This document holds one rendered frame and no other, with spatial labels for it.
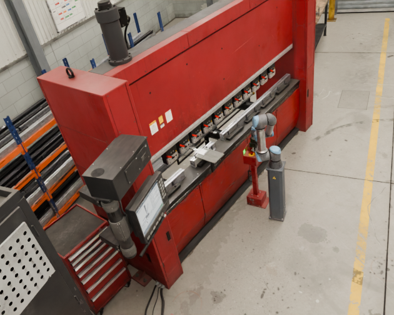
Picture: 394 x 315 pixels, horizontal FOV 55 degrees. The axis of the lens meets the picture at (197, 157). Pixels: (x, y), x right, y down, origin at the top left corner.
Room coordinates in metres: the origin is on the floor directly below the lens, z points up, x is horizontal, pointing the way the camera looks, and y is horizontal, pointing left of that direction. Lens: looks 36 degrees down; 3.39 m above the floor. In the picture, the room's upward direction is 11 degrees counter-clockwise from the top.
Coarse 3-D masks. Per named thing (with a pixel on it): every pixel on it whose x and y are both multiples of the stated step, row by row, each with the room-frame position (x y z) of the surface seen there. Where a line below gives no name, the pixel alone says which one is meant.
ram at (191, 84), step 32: (288, 0) 4.80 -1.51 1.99; (224, 32) 3.80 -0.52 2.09; (256, 32) 4.24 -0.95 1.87; (288, 32) 4.79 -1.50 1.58; (192, 64) 3.41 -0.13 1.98; (224, 64) 3.76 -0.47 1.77; (256, 64) 4.21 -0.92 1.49; (160, 96) 3.06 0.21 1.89; (192, 96) 3.35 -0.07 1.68; (224, 96) 3.71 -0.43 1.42; (160, 128) 3.00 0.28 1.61; (192, 128) 3.29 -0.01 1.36
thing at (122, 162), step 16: (112, 144) 2.33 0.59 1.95; (128, 144) 2.29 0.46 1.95; (144, 144) 2.31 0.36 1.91; (96, 160) 2.17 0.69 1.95; (112, 160) 2.13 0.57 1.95; (128, 160) 2.10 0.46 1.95; (144, 160) 2.26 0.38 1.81; (96, 176) 1.98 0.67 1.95; (112, 176) 1.95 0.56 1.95; (128, 176) 2.05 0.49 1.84; (96, 192) 2.00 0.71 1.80; (112, 192) 1.94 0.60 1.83; (112, 208) 1.96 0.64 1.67; (112, 224) 1.97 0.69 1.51; (128, 240) 1.99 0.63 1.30; (128, 256) 1.97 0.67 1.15
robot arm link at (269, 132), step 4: (268, 116) 3.15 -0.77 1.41; (272, 116) 3.15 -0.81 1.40; (272, 120) 3.13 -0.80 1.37; (272, 124) 3.16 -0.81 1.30; (268, 128) 3.25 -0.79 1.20; (272, 128) 3.24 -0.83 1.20; (268, 132) 3.30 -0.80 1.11; (272, 132) 3.36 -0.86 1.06; (268, 136) 3.35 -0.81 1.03; (272, 136) 3.37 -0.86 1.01
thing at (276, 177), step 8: (280, 168) 3.09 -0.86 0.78; (272, 176) 3.09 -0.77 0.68; (280, 176) 3.06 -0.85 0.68; (272, 184) 3.10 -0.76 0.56; (280, 184) 3.06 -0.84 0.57; (272, 192) 3.10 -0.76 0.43; (280, 192) 3.06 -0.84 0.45; (272, 200) 3.10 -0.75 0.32; (280, 200) 3.06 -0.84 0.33; (272, 208) 3.10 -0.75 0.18; (280, 208) 3.06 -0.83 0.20; (272, 216) 3.11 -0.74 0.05; (280, 216) 3.06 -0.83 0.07
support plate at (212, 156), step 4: (204, 148) 3.41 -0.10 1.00; (208, 152) 3.31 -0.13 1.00; (212, 152) 3.30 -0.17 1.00; (216, 152) 3.28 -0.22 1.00; (220, 152) 3.27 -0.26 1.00; (196, 156) 3.29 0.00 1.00; (200, 156) 3.27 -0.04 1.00; (204, 156) 3.26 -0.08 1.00; (208, 156) 3.24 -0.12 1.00; (212, 156) 3.23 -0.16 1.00; (216, 156) 3.21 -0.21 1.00; (220, 156) 3.20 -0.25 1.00; (208, 160) 3.18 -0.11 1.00; (212, 160) 3.16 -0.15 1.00; (216, 160) 3.15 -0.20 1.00
